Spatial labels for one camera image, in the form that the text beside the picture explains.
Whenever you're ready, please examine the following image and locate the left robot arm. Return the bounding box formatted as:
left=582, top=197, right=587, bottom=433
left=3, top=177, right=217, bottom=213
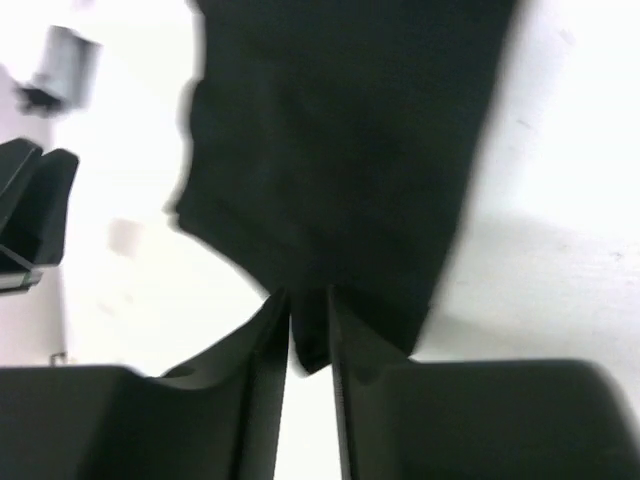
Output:
left=1, top=138, right=79, bottom=294

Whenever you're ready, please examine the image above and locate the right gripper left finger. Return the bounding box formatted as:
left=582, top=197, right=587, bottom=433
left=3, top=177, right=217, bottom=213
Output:
left=1, top=291, right=289, bottom=479

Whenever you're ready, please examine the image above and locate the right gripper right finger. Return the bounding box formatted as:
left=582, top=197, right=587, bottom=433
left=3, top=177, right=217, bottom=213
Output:
left=327, top=290, right=639, bottom=480

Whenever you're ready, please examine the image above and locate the black tank top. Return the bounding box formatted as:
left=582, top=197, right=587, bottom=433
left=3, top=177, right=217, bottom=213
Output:
left=175, top=1, right=518, bottom=373

